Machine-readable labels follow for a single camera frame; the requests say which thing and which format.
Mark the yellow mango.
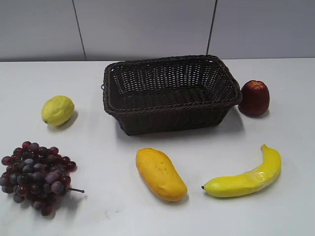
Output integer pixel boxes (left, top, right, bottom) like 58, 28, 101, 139
136, 148, 188, 202

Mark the yellow lemon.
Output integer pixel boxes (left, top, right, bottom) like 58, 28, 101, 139
41, 95, 75, 126

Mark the dark woven rectangular basket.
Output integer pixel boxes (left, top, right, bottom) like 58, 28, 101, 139
102, 55, 242, 136

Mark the yellow banana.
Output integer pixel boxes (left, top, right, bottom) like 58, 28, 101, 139
201, 145, 282, 198

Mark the purple grape bunch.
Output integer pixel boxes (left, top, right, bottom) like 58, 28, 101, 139
0, 141, 84, 216

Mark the red apple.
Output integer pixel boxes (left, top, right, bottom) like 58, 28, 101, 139
238, 80, 270, 117

